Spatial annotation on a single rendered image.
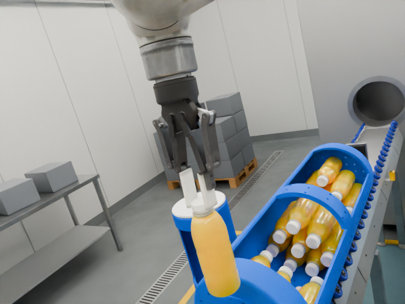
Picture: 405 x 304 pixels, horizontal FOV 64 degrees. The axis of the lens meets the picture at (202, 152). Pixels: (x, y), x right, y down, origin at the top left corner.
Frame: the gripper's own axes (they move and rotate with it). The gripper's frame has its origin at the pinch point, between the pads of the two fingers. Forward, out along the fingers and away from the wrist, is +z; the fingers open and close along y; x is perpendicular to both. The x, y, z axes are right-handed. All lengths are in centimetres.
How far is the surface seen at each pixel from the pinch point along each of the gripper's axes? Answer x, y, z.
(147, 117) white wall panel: -318, 376, 18
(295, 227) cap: -39.7, 2.3, 28.3
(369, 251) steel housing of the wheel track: -75, -8, 55
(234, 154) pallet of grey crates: -312, 213, 85
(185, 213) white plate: -58, 67, 39
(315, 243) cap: -41, -3, 33
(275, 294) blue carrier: -7.6, -7.5, 25.4
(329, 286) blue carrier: -25.1, -11.7, 34.5
